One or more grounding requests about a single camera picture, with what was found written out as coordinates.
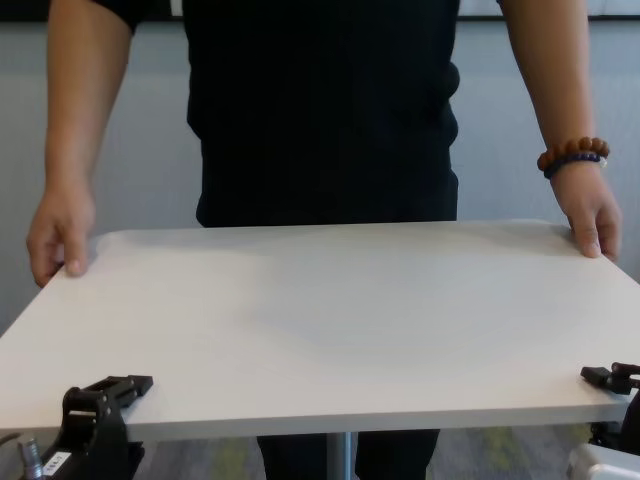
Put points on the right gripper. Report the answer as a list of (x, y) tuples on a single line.
[(631, 435)]

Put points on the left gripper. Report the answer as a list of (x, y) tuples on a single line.
[(95, 445)]

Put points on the white rolling pedestal table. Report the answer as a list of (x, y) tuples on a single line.
[(320, 325)]

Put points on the person right forearm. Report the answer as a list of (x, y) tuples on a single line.
[(85, 100)]

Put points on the person left forearm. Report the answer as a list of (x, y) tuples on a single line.
[(555, 75)]

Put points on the person left hand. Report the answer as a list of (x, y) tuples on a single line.
[(590, 210)]

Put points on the person right hand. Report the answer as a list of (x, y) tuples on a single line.
[(60, 230)]

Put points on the black trousers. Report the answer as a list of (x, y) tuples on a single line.
[(400, 457)]

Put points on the person in black clothes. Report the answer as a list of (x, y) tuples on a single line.
[(320, 110)]

